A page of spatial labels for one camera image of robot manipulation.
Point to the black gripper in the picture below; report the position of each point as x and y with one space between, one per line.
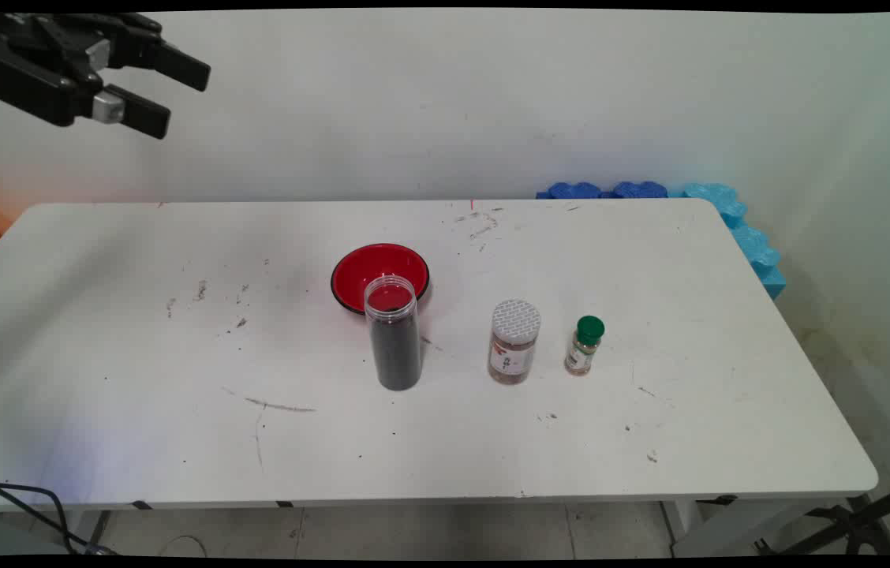
19 71

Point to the clear jar of black grains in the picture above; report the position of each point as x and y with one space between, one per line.
396 355

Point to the red bowl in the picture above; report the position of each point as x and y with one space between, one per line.
366 268

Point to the dark blue foam tile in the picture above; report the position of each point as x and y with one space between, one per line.
638 190
571 191

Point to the white table leg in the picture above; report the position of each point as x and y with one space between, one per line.
717 532
90 525

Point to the spice jar with patterned lid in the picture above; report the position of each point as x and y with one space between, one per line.
512 355

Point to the small spice bottle green cap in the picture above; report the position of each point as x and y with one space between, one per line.
583 355

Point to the light blue foam tile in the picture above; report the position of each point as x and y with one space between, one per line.
753 248

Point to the black tripod stand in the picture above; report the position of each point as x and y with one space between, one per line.
859 521

